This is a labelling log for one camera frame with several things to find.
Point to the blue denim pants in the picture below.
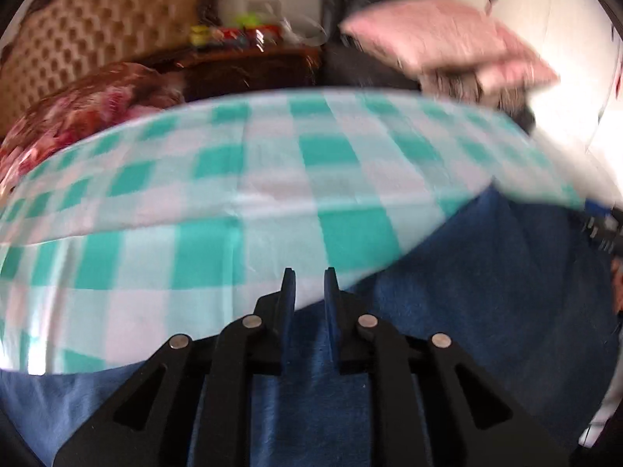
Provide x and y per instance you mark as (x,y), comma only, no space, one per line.
(486,277)

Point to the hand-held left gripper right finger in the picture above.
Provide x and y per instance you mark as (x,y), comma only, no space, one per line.
(332,306)

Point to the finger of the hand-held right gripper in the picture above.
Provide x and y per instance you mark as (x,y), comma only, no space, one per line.
(601,224)

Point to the dark wooden nightstand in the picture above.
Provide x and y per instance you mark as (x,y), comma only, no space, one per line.
(253,73)

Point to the red floral blanket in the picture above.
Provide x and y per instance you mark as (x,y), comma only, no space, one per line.
(73,112)

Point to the green white checked tablecloth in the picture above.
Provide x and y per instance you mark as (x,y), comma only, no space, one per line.
(292,165)

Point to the white wardrobe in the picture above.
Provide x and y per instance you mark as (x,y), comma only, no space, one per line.
(574,34)

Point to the items on nightstand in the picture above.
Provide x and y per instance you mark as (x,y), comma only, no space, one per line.
(248,36)

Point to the yellow jar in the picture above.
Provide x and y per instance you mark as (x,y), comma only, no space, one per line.
(200,36)

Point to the black leather armchair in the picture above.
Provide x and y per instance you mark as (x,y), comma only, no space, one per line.
(340,68)

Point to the large pink pillow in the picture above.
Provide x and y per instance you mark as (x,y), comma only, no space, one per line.
(438,34)

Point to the tan tufted headboard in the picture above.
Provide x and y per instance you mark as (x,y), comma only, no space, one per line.
(97,24)

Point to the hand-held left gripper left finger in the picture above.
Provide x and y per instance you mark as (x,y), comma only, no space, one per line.
(288,301)

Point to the green packet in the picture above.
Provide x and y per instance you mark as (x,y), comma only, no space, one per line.
(249,19)

